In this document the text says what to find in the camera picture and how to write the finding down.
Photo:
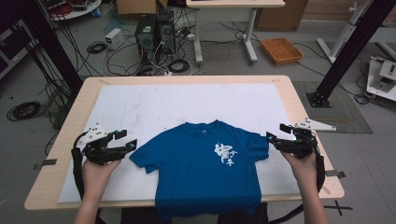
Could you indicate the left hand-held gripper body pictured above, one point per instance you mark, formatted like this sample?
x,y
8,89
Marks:
x,y
99,149

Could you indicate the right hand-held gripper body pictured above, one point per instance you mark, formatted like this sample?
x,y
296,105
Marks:
x,y
300,146

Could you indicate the blue printed t-shirt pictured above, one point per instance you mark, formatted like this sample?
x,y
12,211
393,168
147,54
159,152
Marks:
x,y
199,180

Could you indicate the person's right hand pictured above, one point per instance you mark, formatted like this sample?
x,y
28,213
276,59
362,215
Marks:
x,y
303,171

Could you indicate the person's left hand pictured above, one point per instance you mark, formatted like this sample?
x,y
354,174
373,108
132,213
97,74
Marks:
x,y
96,175

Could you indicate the grey tape strip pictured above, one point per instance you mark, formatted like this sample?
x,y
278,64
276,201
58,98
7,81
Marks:
x,y
335,174
48,162

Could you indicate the grey floor mat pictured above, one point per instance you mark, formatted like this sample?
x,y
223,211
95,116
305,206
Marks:
x,y
342,115

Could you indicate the white table mat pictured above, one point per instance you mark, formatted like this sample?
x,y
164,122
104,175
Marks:
x,y
174,102

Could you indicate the person's black clothing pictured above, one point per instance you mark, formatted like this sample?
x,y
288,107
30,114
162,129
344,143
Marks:
x,y
137,217

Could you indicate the orange tray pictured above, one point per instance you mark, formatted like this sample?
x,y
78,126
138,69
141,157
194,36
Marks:
x,y
281,50

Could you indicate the white power supply box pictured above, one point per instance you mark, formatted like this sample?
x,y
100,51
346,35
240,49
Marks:
x,y
114,38

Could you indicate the black computer tower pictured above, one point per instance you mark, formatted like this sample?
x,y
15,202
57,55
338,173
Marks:
x,y
145,35
166,34

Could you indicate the white electronic device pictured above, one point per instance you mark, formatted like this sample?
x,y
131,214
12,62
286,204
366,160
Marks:
x,y
385,76

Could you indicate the white metal stand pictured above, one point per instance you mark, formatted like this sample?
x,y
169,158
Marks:
x,y
344,31

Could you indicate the large brown cardboard box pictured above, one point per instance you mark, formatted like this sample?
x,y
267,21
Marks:
x,y
280,15

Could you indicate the round white table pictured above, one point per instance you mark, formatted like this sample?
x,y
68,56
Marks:
x,y
74,9

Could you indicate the white desk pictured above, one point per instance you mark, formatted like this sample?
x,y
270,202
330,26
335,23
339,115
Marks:
x,y
233,3

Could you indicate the black metal frame post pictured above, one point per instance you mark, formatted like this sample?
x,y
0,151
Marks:
x,y
351,46
53,46

